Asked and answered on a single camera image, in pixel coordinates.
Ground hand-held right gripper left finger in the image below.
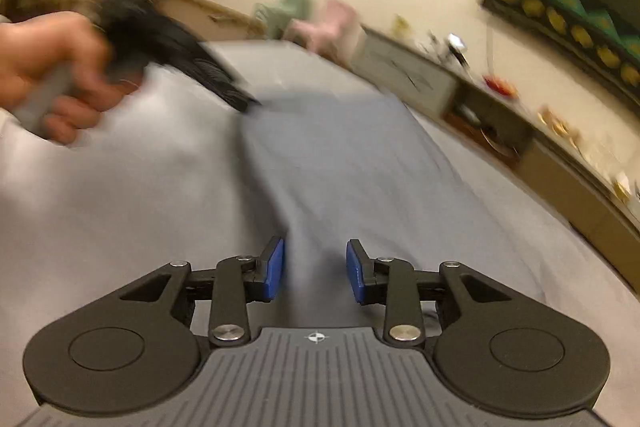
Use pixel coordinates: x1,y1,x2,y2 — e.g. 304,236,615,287
122,235,286,348

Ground long grey sideboard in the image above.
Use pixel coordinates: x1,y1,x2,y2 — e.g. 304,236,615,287
349,24,640,294

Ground grey handheld device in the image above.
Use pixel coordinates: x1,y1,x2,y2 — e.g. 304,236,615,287
447,32,471,68

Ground pink plastic chair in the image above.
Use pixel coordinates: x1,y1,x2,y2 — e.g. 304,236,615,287
289,0,359,58

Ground gold tissue box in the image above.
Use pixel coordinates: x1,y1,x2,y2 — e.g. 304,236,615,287
612,171,637,204

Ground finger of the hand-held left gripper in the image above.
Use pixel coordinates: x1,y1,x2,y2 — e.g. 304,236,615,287
192,41,264,113

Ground red fruit plate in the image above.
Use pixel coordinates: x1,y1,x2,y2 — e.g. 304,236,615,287
482,74,519,98

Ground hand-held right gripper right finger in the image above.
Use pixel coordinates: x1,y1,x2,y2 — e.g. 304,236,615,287
345,238,506,347

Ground grey pants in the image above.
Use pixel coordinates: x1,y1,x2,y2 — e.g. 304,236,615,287
235,91,547,329

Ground person's left hand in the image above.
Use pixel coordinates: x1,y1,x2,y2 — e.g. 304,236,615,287
0,12,146,144

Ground small gold jar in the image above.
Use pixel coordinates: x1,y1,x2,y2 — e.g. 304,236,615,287
537,106,571,136

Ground green plastic chair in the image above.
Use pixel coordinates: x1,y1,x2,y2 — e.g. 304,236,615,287
252,0,314,38

